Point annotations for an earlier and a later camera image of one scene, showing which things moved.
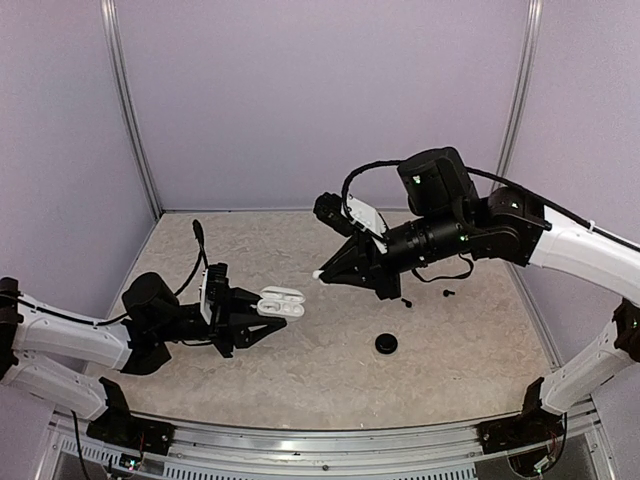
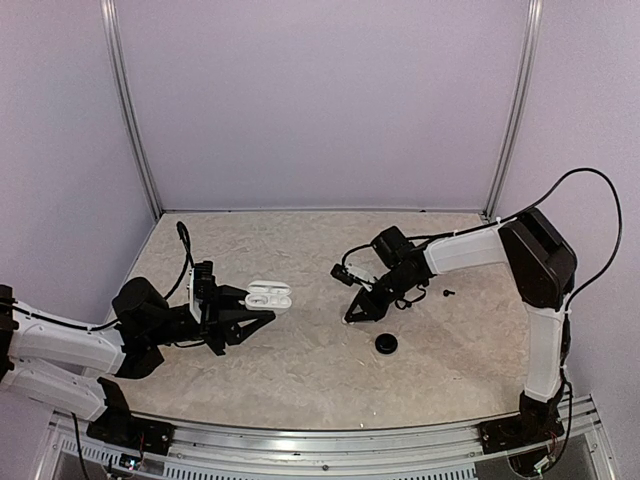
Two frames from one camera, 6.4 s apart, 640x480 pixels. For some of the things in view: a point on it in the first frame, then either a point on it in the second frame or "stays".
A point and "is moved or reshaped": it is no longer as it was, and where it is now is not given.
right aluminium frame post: [529, 37] stays
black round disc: [386, 343] stays
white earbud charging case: [281, 302] is moved or reshaped
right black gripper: [363, 254] -> [373, 311]
